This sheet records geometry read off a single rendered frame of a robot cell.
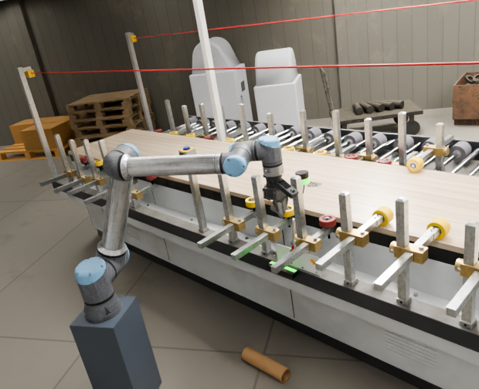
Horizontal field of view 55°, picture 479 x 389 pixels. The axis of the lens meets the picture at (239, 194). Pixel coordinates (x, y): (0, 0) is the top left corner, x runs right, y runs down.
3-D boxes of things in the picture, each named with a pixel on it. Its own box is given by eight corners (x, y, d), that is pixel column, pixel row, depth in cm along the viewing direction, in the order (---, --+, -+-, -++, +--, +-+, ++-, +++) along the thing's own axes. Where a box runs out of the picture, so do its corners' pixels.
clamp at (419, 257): (422, 265, 172) (421, 254, 170) (388, 255, 181) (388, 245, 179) (429, 258, 175) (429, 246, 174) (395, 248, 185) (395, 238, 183)
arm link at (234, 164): (89, 160, 196) (243, 153, 180) (103, 150, 207) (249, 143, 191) (95, 185, 201) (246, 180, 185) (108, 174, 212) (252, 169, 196)
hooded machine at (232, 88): (256, 126, 750) (242, 32, 694) (246, 137, 696) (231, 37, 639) (213, 129, 772) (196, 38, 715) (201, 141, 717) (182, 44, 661)
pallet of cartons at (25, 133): (93, 140, 841) (86, 113, 821) (63, 157, 757) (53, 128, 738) (31, 144, 882) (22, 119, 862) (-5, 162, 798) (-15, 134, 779)
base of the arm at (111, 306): (110, 323, 222) (105, 306, 219) (77, 322, 228) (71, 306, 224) (129, 299, 239) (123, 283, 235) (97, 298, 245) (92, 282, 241)
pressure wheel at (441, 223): (439, 219, 186) (422, 225, 192) (449, 237, 185) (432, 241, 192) (445, 214, 189) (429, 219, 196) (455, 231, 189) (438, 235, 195)
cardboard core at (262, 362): (280, 374, 244) (240, 351, 265) (282, 386, 248) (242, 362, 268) (290, 366, 249) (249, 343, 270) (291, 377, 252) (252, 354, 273)
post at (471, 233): (470, 339, 171) (475, 224, 152) (460, 335, 173) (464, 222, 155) (473, 333, 173) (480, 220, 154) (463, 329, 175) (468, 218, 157)
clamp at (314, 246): (315, 252, 210) (314, 243, 208) (292, 245, 220) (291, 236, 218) (322, 247, 214) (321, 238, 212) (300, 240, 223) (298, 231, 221)
